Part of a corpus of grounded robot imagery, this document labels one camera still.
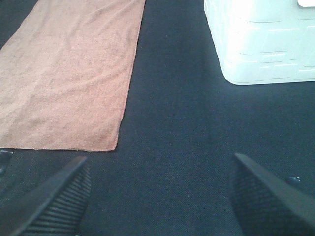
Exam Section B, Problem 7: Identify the brown terry towel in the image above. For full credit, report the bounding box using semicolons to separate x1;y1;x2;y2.
0;0;145;152

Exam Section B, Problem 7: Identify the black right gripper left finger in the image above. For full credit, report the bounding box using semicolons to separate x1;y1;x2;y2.
0;156;91;236

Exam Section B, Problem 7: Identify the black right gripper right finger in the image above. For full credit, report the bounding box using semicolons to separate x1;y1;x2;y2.
229;153;315;236

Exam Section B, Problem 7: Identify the white plastic storage bin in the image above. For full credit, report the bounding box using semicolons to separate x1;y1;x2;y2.
204;0;315;85

